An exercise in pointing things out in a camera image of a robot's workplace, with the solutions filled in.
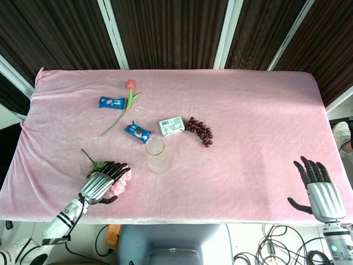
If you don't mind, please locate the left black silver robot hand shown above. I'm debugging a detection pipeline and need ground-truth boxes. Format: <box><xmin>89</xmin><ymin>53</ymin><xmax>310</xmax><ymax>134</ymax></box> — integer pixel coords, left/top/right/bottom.
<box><xmin>79</xmin><ymin>161</ymin><xmax>131</xmax><ymax>206</ymax></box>

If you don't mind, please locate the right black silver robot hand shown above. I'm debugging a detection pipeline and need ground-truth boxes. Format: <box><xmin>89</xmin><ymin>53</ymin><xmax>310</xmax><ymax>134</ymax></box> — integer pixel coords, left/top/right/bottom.
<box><xmin>286</xmin><ymin>156</ymin><xmax>347</xmax><ymax>224</ymax></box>

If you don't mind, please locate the pink rose flower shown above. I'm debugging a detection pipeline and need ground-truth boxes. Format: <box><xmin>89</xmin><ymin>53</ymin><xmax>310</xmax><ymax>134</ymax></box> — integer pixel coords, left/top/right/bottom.
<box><xmin>81</xmin><ymin>149</ymin><xmax>132</xmax><ymax>195</ymax></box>

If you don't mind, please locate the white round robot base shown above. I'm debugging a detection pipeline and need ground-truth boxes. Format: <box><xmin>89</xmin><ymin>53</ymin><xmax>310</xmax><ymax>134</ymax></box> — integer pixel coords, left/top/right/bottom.
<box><xmin>0</xmin><ymin>238</ymin><xmax>48</xmax><ymax>265</ymax></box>

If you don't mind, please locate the clear glass cup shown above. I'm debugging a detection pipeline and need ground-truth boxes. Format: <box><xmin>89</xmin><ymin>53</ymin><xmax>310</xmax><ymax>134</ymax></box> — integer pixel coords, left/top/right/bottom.
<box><xmin>145</xmin><ymin>137</ymin><xmax>171</xmax><ymax>174</ymax></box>

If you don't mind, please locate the bunch of dark red grapes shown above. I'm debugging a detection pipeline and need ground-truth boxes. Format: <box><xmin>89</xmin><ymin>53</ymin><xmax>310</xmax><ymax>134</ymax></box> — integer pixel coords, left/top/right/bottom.
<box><xmin>184</xmin><ymin>116</ymin><xmax>214</xmax><ymax>148</ymax></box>

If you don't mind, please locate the white sneaker shoe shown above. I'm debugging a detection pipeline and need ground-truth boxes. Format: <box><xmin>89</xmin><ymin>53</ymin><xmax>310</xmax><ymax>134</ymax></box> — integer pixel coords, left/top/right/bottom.
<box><xmin>331</xmin><ymin>121</ymin><xmax>353</xmax><ymax>158</ymax></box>

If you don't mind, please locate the blue cookie packet dark cookie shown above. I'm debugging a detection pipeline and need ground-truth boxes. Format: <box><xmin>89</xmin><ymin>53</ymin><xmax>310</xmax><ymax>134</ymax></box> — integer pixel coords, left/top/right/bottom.
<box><xmin>124</xmin><ymin>120</ymin><xmax>152</xmax><ymax>144</ymax></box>

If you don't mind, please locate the blue cookie packet pink cookie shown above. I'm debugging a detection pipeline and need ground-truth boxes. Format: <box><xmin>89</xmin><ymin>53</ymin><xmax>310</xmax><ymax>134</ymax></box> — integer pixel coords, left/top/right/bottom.
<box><xmin>99</xmin><ymin>96</ymin><xmax>126</xmax><ymax>111</ymax></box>

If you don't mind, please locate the single orange-red tulip flower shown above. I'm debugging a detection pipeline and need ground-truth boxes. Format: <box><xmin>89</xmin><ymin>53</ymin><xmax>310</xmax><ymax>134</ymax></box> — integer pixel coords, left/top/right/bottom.
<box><xmin>100</xmin><ymin>79</ymin><xmax>142</xmax><ymax>137</ymax></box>

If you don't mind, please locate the white printed carton box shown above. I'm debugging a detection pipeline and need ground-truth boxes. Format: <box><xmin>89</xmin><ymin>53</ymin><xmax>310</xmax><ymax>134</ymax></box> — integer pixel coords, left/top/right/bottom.
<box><xmin>158</xmin><ymin>115</ymin><xmax>185</xmax><ymax>137</ymax></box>

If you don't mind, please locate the grey robot torso housing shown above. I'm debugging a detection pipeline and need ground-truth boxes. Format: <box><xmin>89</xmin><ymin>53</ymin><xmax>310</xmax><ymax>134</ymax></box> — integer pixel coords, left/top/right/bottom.
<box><xmin>115</xmin><ymin>224</ymin><xmax>236</xmax><ymax>265</ymax></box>

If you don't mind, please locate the pink velvet tablecloth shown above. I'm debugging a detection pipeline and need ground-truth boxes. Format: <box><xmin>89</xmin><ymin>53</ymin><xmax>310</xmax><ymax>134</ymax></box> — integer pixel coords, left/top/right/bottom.
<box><xmin>0</xmin><ymin>67</ymin><xmax>353</xmax><ymax>226</ymax></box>

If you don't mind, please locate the black cable loop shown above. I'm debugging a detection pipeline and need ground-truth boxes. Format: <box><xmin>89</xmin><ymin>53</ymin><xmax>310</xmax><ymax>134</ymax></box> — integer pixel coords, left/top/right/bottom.
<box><xmin>65</xmin><ymin>225</ymin><xmax>114</xmax><ymax>258</ymax></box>

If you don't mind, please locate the tangle of black grey cables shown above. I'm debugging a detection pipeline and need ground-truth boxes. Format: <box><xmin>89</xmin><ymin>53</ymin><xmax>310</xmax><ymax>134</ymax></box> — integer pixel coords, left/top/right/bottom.
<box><xmin>233</xmin><ymin>224</ymin><xmax>334</xmax><ymax>265</ymax></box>

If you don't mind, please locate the white partition frame post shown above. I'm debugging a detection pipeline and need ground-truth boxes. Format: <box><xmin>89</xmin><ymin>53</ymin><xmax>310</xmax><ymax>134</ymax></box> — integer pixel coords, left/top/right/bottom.
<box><xmin>325</xmin><ymin>92</ymin><xmax>353</xmax><ymax>113</ymax></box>
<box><xmin>268</xmin><ymin>0</ymin><xmax>315</xmax><ymax>72</ymax></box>
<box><xmin>97</xmin><ymin>0</ymin><xmax>130</xmax><ymax>70</ymax></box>
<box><xmin>0</xmin><ymin>54</ymin><xmax>35</xmax><ymax>98</ymax></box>
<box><xmin>213</xmin><ymin>0</ymin><xmax>244</xmax><ymax>70</ymax></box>

